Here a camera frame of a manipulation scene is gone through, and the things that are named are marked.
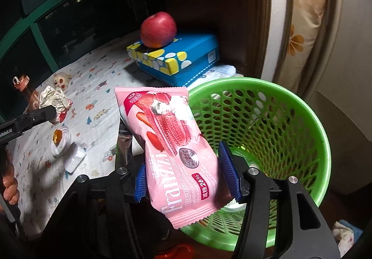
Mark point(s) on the white bowl with orange peels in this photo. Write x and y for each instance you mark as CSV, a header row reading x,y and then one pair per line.
x,y
59,138

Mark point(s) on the green plastic basket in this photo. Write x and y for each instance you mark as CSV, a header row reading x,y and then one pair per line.
x,y
276,131

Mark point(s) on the pink snack wrapper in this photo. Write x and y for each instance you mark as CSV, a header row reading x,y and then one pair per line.
x,y
174,145

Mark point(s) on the blue patterned tissue box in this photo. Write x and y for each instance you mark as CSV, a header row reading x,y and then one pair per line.
x,y
186,55

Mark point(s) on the red object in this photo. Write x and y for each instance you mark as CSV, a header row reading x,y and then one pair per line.
x,y
177,250

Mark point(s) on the person's left hand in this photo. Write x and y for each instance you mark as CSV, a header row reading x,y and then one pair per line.
x,y
11,189

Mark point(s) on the paper ball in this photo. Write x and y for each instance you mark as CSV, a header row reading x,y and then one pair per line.
x,y
55,97

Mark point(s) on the brown wooden headboard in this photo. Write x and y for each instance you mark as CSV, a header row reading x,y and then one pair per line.
x,y
232,14

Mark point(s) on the red apple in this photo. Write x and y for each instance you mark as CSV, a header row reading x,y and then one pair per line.
x,y
158,29

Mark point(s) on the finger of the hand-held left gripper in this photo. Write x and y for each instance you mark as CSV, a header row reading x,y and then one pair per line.
x,y
43,115

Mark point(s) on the floral pillow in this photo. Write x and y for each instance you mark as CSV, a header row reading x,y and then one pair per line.
x,y
302,29

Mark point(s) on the white foam block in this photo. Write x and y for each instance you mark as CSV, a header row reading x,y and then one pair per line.
x,y
75,158

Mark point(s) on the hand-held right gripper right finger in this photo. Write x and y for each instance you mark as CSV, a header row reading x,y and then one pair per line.
x,y
229,171

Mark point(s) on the printed white blanket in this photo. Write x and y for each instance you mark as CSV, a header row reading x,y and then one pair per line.
x,y
93,96

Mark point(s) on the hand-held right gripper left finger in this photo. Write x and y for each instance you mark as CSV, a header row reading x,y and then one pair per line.
x,y
141,183

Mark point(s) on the red spotted round toy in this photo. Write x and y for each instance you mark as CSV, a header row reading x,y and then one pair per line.
x,y
61,80

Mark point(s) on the green window frame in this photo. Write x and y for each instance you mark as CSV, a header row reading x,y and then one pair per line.
x,y
43,40

